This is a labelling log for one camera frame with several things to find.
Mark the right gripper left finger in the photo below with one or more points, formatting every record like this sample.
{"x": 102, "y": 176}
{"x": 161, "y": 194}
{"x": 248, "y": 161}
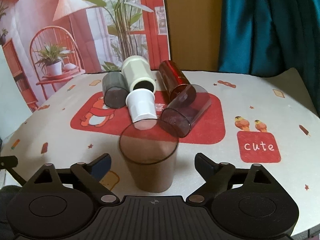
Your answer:
{"x": 87, "y": 179}

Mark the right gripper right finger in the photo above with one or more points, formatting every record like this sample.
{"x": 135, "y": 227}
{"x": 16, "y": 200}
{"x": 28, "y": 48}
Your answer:
{"x": 216, "y": 176}

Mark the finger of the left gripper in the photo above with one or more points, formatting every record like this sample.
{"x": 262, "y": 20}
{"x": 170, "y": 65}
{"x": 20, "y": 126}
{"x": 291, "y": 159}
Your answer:
{"x": 8, "y": 163}

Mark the brown translucent plastic cup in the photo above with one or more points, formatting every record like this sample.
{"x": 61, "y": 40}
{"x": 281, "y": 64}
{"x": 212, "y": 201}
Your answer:
{"x": 149, "y": 148}

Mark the purple translucent plastic cup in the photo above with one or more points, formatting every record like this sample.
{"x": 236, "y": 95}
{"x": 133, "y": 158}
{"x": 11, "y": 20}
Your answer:
{"x": 186, "y": 116}

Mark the grey translucent plastic cup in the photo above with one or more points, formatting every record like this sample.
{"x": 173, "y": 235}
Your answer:
{"x": 115, "y": 90}

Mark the small white ribbed cup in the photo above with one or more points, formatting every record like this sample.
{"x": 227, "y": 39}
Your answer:
{"x": 142, "y": 109}

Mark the red translucent plastic cup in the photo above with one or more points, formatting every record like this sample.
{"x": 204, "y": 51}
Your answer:
{"x": 175, "y": 83}

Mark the pale green ribbed cup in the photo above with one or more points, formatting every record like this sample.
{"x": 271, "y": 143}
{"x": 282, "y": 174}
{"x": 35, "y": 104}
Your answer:
{"x": 137, "y": 73}

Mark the pink living room backdrop poster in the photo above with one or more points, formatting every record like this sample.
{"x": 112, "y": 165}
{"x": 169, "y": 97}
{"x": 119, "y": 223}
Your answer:
{"x": 48, "y": 42}

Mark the white folding board stand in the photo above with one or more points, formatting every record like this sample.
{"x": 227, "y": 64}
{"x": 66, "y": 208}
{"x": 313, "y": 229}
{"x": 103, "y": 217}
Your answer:
{"x": 14, "y": 110}

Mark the white cartoon bear table mat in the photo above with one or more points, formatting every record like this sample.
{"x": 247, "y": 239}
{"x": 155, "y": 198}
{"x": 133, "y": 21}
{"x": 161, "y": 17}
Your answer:
{"x": 271, "y": 121}

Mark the teal blue curtain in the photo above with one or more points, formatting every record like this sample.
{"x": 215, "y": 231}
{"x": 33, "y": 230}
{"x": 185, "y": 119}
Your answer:
{"x": 267, "y": 37}

